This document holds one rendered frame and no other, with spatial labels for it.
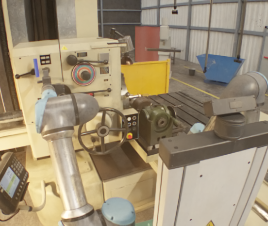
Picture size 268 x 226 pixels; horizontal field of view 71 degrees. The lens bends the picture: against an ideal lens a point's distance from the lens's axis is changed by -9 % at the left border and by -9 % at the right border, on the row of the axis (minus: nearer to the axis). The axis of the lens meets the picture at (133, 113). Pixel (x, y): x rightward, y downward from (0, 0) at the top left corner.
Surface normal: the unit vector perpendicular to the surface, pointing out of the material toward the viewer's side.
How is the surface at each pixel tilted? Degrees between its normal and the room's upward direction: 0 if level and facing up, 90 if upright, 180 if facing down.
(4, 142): 90
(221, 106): 61
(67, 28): 90
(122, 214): 7
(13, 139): 90
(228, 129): 90
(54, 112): 56
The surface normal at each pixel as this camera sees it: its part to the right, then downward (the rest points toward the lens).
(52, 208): 0.07, 0.40
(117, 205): 0.11, -0.93
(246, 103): 0.24, -0.09
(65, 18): 0.41, 0.37
